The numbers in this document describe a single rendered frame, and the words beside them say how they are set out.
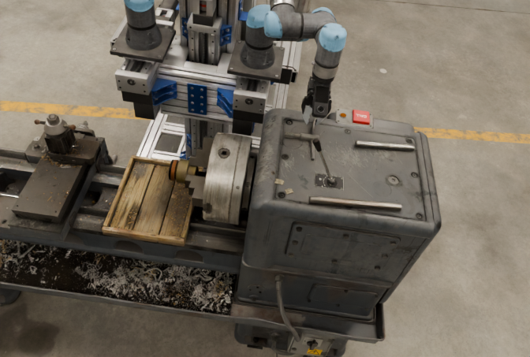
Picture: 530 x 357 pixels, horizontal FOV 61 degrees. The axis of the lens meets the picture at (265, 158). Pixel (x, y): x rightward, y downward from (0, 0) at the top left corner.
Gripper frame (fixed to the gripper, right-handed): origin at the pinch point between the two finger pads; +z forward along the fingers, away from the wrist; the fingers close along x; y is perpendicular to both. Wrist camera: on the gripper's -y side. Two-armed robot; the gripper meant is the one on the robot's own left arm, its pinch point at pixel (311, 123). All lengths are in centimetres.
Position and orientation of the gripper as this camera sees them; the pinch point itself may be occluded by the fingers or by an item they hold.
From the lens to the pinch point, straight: 154.8
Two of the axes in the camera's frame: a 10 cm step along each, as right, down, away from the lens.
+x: -9.9, -1.5, -0.1
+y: 1.1, -7.5, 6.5
